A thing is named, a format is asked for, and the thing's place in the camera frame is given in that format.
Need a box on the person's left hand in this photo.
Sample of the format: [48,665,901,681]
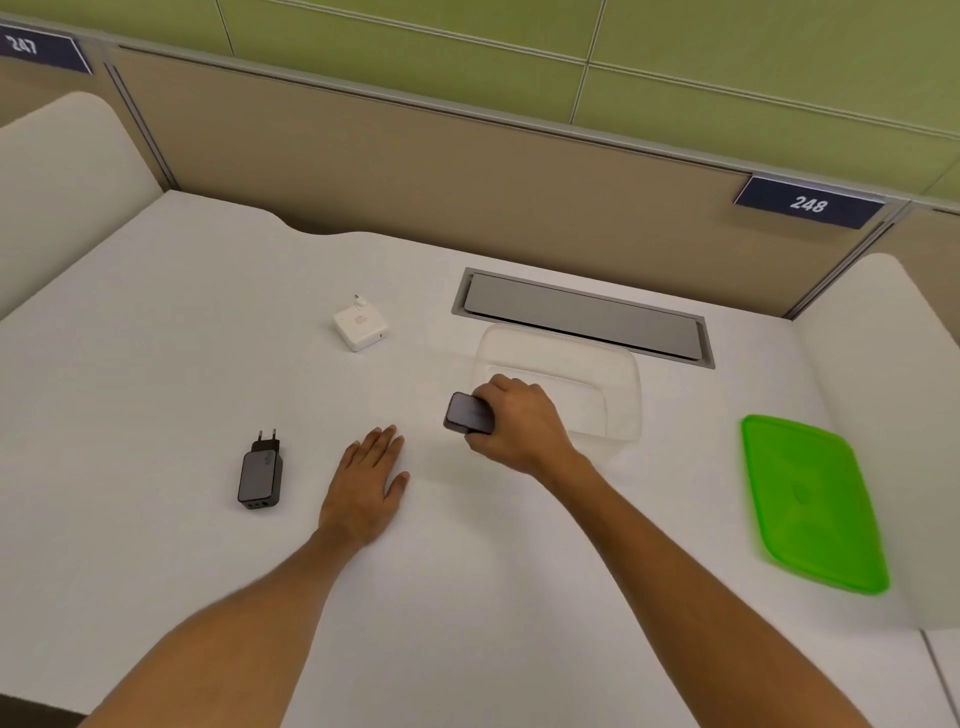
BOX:
[317,424,412,553]

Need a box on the person's right hand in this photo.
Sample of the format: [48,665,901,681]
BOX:
[463,374,579,481]

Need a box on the dark grey power adapter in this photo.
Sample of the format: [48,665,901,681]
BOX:
[443,391,498,436]

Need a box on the clear plastic container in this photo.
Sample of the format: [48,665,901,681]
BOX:
[470,323,645,451]

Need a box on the black charger with prongs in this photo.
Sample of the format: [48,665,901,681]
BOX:
[236,427,286,517]

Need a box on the white power adapter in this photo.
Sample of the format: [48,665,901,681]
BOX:
[332,293,391,354]

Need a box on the green plastic lid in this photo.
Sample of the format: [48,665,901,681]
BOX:
[740,413,892,597]

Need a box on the person's right forearm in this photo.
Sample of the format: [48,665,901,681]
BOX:
[536,449,875,728]

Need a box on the person's left forearm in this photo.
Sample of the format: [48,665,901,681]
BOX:
[78,528,361,728]

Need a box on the wide beige partition panel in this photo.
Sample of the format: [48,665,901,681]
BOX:
[101,41,913,320]

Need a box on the white desk divider panel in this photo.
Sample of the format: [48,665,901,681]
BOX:
[0,91,165,320]
[794,252,960,631]

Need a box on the blue number sign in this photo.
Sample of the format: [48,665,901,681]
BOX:
[733,173,889,231]
[0,22,94,76]

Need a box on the grey desk cable hatch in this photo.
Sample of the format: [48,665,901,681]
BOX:
[450,266,716,370]

